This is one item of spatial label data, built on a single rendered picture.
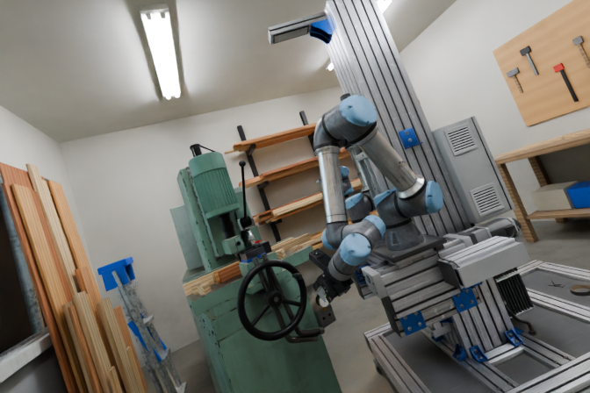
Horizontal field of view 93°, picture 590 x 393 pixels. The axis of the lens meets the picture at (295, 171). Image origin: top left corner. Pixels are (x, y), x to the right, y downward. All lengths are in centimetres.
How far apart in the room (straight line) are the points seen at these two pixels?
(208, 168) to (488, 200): 131
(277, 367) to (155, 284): 263
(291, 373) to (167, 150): 313
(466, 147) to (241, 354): 134
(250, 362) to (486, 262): 98
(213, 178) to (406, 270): 94
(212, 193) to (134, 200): 256
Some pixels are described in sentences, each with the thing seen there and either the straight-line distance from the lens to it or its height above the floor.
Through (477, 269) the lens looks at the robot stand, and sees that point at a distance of 120.
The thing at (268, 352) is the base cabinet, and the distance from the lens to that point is 142.
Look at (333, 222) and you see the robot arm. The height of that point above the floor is 103.
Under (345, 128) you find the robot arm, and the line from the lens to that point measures 95.
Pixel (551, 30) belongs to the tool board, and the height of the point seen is 182.
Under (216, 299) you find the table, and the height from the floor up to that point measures 87.
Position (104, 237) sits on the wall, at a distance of 394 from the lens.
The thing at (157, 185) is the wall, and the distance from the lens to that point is 389.
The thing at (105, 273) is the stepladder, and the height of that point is 111.
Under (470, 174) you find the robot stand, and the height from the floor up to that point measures 98.
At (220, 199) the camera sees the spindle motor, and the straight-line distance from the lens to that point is 140.
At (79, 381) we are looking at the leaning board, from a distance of 268.
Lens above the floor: 113
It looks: 6 degrees up
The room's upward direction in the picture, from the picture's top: 20 degrees counter-clockwise
